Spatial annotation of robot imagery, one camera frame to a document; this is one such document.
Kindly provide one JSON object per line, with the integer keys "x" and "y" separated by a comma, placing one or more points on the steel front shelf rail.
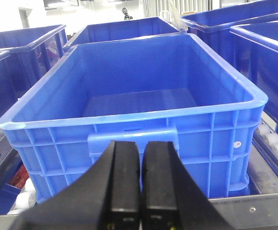
{"x": 241, "y": 212}

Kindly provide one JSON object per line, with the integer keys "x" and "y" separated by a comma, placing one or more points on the blue crate far left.
{"x": 26, "y": 55}

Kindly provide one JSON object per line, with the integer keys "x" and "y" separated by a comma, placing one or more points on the blue crate behind centre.
{"x": 120, "y": 30}

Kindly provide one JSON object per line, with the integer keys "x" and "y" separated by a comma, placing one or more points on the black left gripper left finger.
{"x": 106, "y": 197}

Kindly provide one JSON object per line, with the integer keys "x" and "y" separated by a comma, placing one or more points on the white roller track left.
{"x": 25, "y": 199}

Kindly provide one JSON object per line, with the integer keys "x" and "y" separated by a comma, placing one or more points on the white roller track right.
{"x": 271, "y": 139}

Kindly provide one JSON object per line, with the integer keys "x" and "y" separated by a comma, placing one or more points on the large blue crate left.
{"x": 170, "y": 87}

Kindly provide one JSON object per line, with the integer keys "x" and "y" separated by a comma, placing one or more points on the blue crate far right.
{"x": 246, "y": 36}

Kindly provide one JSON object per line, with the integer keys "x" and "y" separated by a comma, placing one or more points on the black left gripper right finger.
{"x": 171, "y": 199}

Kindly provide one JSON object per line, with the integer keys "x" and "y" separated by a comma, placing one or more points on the white roller track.
{"x": 25, "y": 199}
{"x": 271, "y": 139}

